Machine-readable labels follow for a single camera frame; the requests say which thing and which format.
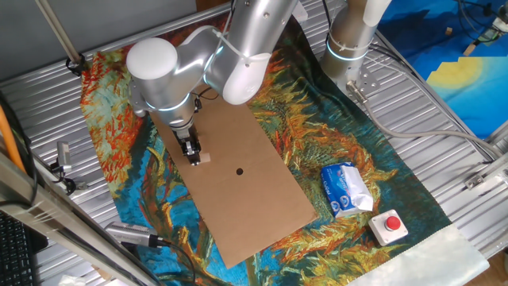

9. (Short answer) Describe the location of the sunflower painting print cloth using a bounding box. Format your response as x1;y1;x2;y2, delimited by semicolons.
79;11;491;286

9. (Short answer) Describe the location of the brown cardboard sheet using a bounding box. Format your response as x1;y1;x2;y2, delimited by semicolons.
148;81;319;270

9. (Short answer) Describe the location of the red emergency stop button box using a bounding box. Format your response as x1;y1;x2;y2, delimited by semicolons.
368;209;410;247

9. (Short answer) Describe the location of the black arm cable with coil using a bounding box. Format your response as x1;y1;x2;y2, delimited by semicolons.
191;86;220;114

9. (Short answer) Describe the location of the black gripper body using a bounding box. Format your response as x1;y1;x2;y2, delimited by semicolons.
171;121;198;145

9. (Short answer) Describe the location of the black small camera cable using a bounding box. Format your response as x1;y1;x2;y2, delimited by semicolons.
49;160;79;196

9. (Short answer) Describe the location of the metal pole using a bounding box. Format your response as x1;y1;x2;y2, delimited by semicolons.
34;0;83;64

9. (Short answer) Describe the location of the light grey arm cable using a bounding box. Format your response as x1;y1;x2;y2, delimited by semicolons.
212;28;255;67

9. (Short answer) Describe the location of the black depth camera cable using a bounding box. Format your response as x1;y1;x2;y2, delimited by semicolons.
156;237;198;286

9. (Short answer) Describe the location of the orange tube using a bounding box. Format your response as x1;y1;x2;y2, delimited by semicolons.
0;105;27;175

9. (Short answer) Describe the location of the thick grey robot cable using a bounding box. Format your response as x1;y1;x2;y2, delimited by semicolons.
345;80;507;158

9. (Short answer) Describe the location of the small silver camera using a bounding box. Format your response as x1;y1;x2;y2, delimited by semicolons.
56;141;73;175

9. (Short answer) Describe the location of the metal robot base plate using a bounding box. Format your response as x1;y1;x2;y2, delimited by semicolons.
344;63;381;101

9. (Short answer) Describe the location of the aluminium frame rail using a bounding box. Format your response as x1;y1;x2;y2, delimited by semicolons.
463;118;508;191

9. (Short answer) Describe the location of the black keyboard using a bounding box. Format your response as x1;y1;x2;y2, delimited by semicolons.
0;210;49;286

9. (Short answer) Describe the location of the black pole clamp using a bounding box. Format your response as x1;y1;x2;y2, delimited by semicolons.
65;52;89;77

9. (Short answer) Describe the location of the blue and yellow cloth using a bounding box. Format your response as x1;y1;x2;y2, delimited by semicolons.
376;0;508;140

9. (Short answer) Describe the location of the aluminium frame beam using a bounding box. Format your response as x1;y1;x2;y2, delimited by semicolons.
0;150;166;286

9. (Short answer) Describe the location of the large silver depth camera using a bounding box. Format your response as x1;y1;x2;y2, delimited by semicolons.
104;221;164;249

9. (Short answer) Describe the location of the white and green device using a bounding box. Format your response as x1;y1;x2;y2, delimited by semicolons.
471;17;507;45

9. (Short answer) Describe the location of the blue tissue pack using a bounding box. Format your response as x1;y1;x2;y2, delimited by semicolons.
320;161;375;218

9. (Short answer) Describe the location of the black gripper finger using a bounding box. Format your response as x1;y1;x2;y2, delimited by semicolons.
180;137;202;167

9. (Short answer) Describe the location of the thick black cable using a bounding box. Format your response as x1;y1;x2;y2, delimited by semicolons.
0;90;40;208

